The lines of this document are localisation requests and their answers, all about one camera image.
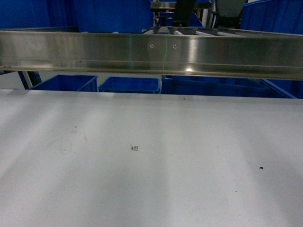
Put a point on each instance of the blue bin lower middle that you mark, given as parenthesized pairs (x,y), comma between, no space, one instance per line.
(130,85)

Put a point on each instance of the blue bin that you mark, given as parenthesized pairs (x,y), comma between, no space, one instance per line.
(130,85)
(82,83)
(105,16)
(220,86)
(278,16)

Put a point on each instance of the small qr code sticker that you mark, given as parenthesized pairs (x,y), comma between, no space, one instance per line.
(134,148)

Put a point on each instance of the blue bin lower right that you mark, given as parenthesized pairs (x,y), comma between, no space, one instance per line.
(220,86)

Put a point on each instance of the blue bin lower left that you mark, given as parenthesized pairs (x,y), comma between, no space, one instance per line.
(82,83)

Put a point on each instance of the blue bin upper left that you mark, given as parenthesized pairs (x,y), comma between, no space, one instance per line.
(105,16)

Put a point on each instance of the blue bin upper right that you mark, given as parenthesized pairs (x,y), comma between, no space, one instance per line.
(278,16)

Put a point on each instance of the stainless steel shelf rail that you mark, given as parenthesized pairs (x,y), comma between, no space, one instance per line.
(183,51)

